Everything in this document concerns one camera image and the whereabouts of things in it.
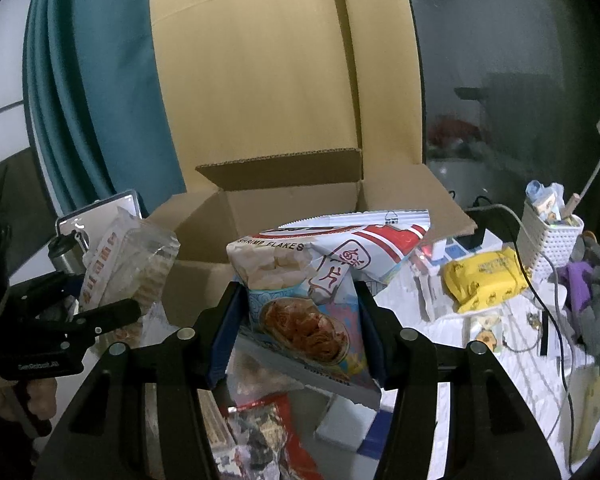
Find small black box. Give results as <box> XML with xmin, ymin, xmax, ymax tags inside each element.
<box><xmin>459</xmin><ymin>229</ymin><xmax>487</xmax><ymax>252</ymax></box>

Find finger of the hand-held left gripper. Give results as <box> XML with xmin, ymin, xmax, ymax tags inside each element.
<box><xmin>14</xmin><ymin>271</ymin><xmax>88</xmax><ymax>307</ymax></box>
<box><xmin>66</xmin><ymin>298</ymin><xmax>144</xmax><ymax>347</ymax></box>

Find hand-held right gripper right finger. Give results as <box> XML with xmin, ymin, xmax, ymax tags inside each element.
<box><xmin>352</xmin><ymin>282</ymin><xmax>563</xmax><ymax>480</ymax></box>

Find metal bottle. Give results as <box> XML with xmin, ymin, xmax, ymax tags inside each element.
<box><xmin>47</xmin><ymin>232</ymin><xmax>90</xmax><ymax>277</ymax></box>

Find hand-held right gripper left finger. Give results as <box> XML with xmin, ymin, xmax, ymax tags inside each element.
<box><xmin>32</xmin><ymin>282</ymin><xmax>246</xmax><ymax>480</ymax></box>

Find pale yellow packet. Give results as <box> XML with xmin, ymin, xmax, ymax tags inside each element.
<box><xmin>560</xmin><ymin>360</ymin><xmax>600</xmax><ymax>463</ymax></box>

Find small blue white bottle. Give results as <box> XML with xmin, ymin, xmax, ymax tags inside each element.
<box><xmin>525</xmin><ymin>180</ymin><xmax>567</xmax><ymax>222</ymax></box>

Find red white shrimp chip bag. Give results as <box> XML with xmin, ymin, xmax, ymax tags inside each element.
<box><xmin>226</xmin><ymin>210</ymin><xmax>432</xmax><ymax>409</ymax></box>

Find yellow wet wipes pack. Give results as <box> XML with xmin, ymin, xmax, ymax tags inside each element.
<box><xmin>441</xmin><ymin>247</ymin><xmax>534</xmax><ymax>315</ymax></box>

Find tablet with grey case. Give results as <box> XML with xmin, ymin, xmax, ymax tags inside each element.
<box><xmin>55</xmin><ymin>189</ymin><xmax>144</xmax><ymax>241</ymax></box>

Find teal curtain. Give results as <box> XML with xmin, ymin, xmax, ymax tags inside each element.
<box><xmin>22</xmin><ymin>0</ymin><xmax>188</xmax><ymax>217</ymax></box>

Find white flat box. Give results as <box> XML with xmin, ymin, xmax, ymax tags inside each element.
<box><xmin>316</xmin><ymin>392</ymin><xmax>397</xmax><ymax>461</ymax></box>

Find white perforated plastic basket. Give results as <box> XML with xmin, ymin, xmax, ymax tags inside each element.
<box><xmin>522</xmin><ymin>199</ymin><xmax>585</xmax><ymax>274</ymax></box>

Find black cable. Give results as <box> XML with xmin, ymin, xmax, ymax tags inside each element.
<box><xmin>466</xmin><ymin>195</ymin><xmax>581</xmax><ymax>473</ymax></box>

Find red assorted snack packet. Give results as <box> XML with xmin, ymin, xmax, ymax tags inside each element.
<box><xmin>224</xmin><ymin>392</ymin><xmax>327</xmax><ymax>480</ymax></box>

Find brown cardboard box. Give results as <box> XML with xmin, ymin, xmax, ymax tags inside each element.
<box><xmin>145</xmin><ymin>147</ymin><xmax>478</xmax><ymax>330</ymax></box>

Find person's left hand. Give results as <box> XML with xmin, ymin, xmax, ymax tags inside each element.
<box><xmin>0</xmin><ymin>376</ymin><xmax>59</xmax><ymax>436</ymax></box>

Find clear biscuit packet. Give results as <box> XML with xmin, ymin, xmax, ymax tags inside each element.
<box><xmin>77</xmin><ymin>207</ymin><xmax>182</xmax><ymax>347</ymax></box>

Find purple cloth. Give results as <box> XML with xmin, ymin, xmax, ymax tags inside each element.
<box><xmin>557</xmin><ymin>259</ymin><xmax>600</xmax><ymax>313</ymax></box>

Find white cable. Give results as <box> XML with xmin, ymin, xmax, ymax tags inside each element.
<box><xmin>472</xmin><ymin>140</ymin><xmax>600</xmax><ymax>356</ymax></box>

